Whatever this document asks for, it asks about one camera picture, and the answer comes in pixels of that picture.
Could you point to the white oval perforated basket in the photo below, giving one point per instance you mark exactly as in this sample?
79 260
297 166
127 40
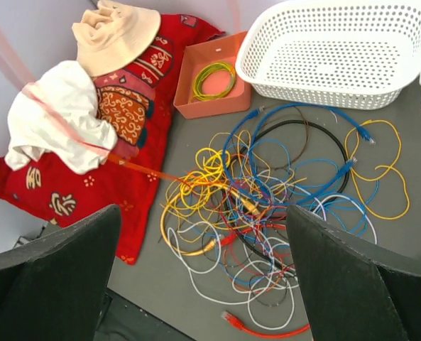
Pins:
347 54

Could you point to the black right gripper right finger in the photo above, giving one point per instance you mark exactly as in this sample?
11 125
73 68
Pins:
353 289

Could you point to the orange square box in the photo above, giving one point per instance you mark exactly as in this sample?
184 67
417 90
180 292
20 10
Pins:
208 83

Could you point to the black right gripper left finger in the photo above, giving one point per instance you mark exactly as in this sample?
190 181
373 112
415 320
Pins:
53 287

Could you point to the white t-shirt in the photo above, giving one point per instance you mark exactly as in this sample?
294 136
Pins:
57 114

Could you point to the beige bucket hat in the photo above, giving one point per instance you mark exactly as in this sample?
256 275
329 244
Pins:
113 35

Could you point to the red patterned cloth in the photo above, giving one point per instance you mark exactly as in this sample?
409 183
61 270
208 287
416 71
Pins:
138 101

